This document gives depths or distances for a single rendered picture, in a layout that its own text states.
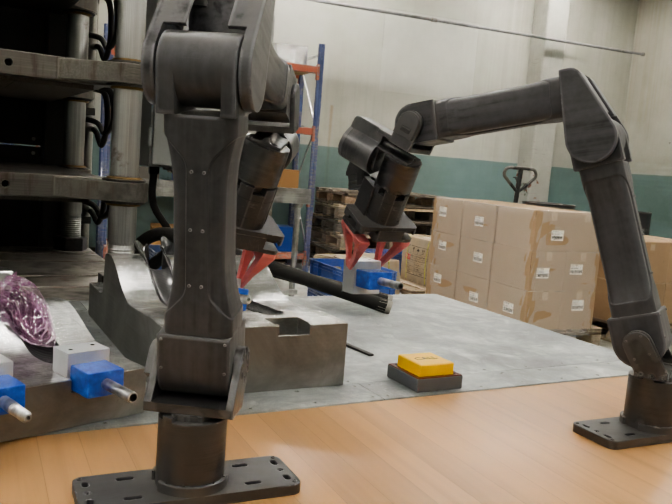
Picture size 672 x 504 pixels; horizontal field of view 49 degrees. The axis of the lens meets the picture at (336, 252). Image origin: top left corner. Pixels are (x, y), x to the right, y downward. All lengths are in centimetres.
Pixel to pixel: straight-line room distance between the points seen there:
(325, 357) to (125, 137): 80
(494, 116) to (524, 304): 389
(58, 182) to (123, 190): 15
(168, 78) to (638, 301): 64
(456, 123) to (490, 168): 802
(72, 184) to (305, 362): 83
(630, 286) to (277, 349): 46
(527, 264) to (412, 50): 428
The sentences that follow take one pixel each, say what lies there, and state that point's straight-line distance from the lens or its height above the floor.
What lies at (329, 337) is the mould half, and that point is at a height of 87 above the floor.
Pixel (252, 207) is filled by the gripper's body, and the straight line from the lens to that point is 89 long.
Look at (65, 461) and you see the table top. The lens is 79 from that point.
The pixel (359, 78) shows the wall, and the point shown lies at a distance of 830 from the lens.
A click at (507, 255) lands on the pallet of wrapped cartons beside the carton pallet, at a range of 500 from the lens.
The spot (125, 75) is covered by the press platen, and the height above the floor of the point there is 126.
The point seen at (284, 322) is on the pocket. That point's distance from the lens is 103.
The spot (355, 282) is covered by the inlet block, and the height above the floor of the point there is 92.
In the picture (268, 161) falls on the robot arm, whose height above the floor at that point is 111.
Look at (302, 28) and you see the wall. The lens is 813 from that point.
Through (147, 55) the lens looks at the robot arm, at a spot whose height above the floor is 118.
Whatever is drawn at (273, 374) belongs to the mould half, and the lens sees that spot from 100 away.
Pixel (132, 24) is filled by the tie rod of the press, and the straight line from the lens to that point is 167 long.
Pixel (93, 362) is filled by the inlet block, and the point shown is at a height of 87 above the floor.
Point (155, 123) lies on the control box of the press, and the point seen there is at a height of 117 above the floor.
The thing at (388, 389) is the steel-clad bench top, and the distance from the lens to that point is 105.
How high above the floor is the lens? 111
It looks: 7 degrees down
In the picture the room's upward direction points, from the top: 5 degrees clockwise
